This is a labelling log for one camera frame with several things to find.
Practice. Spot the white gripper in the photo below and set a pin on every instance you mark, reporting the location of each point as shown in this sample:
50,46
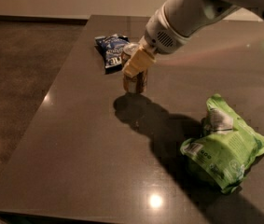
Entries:
159,38

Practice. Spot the orange soda can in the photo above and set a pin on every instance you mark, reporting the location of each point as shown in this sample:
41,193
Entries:
135,84

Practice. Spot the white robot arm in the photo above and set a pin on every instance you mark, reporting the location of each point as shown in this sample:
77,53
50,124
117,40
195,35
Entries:
205,12

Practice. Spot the blue chip bag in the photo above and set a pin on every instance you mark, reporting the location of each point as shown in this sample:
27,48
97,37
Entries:
112,47

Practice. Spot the green chip bag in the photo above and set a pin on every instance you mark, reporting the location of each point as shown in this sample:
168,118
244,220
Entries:
227,148

